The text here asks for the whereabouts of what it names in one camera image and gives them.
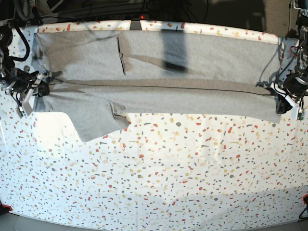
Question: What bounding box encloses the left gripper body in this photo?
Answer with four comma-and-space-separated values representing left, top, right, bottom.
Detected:
264, 82, 306, 120

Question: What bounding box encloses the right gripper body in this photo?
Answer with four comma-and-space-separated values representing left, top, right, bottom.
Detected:
4, 71, 50, 116

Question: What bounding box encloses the grey T-shirt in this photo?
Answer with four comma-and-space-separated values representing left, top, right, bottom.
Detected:
33, 30, 280, 142

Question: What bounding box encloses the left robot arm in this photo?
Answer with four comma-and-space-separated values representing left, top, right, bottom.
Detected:
257, 0, 308, 121

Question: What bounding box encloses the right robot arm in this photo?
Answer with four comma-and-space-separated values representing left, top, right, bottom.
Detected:
0, 0, 54, 117

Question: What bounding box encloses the red table corner clamp right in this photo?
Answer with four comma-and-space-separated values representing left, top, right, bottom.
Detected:
302, 194, 308, 206

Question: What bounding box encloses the red table corner clamp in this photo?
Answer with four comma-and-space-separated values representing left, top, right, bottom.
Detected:
0, 205, 13, 213
302, 194, 308, 206

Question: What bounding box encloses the red table corner clamp left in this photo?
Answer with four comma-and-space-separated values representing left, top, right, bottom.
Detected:
0, 205, 13, 213

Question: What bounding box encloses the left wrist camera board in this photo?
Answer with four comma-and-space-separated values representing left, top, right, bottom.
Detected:
295, 107, 305, 121

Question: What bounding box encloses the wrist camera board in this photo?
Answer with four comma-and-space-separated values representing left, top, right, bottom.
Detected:
16, 107, 25, 118
295, 107, 305, 121

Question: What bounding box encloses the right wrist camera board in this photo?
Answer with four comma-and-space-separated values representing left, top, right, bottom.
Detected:
16, 107, 25, 118

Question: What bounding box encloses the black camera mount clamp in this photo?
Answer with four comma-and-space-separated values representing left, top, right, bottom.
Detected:
130, 20, 142, 30

